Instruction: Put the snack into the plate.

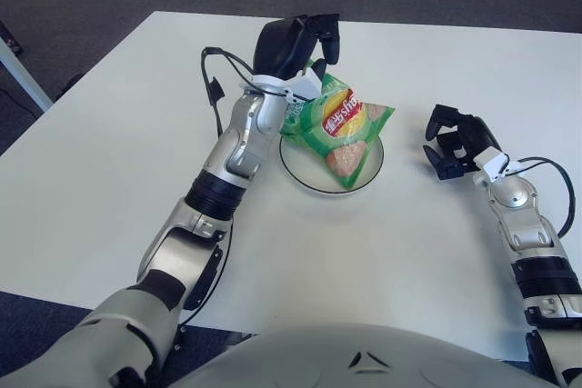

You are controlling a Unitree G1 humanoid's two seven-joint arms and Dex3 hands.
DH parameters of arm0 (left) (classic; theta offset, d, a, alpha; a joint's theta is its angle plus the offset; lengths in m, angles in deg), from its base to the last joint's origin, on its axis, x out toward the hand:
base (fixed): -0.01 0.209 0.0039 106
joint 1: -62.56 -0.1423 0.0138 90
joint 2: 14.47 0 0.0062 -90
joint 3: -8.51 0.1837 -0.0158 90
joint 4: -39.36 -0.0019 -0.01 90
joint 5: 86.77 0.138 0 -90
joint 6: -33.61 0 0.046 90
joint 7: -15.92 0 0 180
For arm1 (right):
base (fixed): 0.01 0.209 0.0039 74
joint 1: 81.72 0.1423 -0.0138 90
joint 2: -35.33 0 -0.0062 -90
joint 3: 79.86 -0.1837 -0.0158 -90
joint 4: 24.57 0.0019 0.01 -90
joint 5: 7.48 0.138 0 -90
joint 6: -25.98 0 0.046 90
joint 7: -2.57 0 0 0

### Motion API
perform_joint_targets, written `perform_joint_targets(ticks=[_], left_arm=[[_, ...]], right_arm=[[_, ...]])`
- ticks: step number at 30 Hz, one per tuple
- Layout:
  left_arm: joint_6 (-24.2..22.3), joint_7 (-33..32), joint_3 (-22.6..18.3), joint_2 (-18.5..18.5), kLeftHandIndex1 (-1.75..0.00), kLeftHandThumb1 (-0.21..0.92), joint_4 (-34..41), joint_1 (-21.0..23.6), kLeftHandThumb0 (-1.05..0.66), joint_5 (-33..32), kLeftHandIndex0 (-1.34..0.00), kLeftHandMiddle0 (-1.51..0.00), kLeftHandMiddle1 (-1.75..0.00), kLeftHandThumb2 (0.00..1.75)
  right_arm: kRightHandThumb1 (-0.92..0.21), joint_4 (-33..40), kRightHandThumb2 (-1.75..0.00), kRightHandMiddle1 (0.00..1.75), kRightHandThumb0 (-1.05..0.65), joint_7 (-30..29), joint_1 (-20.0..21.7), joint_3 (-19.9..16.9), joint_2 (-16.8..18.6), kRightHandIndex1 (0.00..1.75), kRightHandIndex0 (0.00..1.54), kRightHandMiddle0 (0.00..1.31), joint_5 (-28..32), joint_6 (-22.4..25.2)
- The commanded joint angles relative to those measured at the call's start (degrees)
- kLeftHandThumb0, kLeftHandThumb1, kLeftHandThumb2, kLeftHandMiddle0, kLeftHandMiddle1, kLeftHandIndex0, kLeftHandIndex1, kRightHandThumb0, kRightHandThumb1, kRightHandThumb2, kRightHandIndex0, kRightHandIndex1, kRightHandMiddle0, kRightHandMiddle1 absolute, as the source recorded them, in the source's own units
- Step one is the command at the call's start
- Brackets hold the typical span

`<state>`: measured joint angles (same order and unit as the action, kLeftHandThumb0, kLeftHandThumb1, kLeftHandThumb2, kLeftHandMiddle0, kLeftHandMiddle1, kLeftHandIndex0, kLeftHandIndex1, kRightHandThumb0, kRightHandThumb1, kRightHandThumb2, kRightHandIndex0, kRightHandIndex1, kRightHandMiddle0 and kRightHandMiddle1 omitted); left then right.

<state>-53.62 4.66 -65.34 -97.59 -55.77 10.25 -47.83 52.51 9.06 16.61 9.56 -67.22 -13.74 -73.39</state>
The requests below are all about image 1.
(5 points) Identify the white side table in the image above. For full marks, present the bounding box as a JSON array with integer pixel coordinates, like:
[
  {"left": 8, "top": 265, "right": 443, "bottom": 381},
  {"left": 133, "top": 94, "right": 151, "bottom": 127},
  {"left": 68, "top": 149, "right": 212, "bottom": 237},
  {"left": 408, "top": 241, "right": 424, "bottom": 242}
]
[{"left": 0, "top": 36, "right": 54, "bottom": 113}]

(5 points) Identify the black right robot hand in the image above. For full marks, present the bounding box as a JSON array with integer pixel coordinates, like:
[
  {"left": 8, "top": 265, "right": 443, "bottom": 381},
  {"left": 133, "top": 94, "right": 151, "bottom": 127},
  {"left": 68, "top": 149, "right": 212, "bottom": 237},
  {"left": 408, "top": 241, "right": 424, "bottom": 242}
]
[{"left": 422, "top": 104, "right": 504, "bottom": 182}]

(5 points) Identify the green snack bag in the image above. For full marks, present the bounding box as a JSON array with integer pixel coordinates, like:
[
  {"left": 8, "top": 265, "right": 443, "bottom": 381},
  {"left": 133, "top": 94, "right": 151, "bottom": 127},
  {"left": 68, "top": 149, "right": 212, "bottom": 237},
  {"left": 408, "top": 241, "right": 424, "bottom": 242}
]
[{"left": 279, "top": 72, "right": 396, "bottom": 190}]

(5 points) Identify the black caster wheel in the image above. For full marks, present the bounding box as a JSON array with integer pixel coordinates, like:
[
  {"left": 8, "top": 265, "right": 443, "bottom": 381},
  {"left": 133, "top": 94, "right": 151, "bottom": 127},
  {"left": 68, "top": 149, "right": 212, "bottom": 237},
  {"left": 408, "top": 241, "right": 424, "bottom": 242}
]
[{"left": 0, "top": 19, "right": 25, "bottom": 55}]

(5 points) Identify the grey robot torso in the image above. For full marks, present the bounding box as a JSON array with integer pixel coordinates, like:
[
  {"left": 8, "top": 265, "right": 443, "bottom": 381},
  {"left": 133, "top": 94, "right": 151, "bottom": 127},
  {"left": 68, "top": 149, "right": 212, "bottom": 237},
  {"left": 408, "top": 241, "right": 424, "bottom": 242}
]
[{"left": 163, "top": 322, "right": 582, "bottom": 388}]

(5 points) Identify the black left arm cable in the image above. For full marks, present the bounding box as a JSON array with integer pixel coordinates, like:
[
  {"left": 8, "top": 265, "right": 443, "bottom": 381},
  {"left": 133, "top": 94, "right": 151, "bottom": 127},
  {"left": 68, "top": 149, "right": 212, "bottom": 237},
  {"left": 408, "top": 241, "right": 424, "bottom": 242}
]
[{"left": 176, "top": 45, "right": 256, "bottom": 331}]

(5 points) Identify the black bolted base frame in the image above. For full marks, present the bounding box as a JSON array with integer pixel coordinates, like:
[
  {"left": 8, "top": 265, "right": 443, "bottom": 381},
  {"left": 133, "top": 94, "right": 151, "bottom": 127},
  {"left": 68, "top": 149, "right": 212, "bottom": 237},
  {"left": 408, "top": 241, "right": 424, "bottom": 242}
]
[{"left": 170, "top": 323, "right": 256, "bottom": 380}]

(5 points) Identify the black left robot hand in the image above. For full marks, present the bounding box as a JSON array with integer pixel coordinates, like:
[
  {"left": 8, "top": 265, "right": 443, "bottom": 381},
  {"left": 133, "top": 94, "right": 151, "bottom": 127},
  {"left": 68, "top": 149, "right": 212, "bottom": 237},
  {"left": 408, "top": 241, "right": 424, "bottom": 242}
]
[{"left": 252, "top": 13, "right": 343, "bottom": 84}]

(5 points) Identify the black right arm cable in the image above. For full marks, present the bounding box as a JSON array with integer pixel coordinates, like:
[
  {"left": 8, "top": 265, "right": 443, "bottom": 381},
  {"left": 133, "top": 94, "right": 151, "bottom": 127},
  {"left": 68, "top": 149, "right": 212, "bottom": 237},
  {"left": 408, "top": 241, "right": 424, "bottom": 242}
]
[{"left": 506, "top": 157, "right": 577, "bottom": 240}]

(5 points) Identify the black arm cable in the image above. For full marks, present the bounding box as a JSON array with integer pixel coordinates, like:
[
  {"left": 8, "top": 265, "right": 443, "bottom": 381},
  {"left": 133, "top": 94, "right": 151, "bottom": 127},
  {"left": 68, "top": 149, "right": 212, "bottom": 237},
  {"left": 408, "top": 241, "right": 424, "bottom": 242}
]
[
  {"left": 176, "top": 45, "right": 256, "bottom": 331},
  {"left": 506, "top": 157, "right": 577, "bottom": 240}
]

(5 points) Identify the white plate with black rim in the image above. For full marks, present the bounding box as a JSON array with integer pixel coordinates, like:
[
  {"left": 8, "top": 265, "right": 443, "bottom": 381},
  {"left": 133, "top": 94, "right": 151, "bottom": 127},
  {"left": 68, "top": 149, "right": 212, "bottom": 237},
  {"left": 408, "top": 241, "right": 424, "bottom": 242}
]
[{"left": 278, "top": 126, "right": 385, "bottom": 196}]

